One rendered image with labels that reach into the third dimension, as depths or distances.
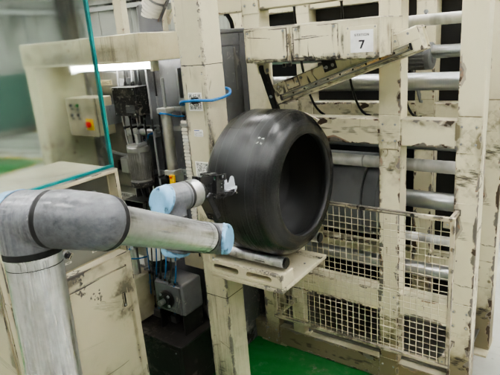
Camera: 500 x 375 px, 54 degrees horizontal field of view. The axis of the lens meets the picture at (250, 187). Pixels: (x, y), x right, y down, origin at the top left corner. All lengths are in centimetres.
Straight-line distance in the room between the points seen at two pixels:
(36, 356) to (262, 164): 97
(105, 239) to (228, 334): 149
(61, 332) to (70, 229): 24
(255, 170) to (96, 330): 99
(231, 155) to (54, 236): 95
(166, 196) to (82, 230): 52
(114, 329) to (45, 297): 124
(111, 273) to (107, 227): 122
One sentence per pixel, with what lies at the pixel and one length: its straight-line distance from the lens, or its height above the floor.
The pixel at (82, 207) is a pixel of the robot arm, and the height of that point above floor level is 146.
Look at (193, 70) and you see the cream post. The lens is 205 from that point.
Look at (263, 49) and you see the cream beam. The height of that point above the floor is 169.
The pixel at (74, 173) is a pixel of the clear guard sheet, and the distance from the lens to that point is 204.
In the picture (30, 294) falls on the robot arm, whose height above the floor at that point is 129.
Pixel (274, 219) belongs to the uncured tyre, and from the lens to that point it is 178.
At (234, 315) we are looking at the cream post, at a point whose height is 51.
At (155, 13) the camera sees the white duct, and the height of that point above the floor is 190.
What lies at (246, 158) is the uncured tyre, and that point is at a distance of 175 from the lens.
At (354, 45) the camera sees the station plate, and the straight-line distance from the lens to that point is 195.
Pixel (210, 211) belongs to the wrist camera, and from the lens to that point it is 166.
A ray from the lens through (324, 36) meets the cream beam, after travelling 201.
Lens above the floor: 173
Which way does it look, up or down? 16 degrees down
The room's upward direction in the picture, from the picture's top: 5 degrees counter-clockwise
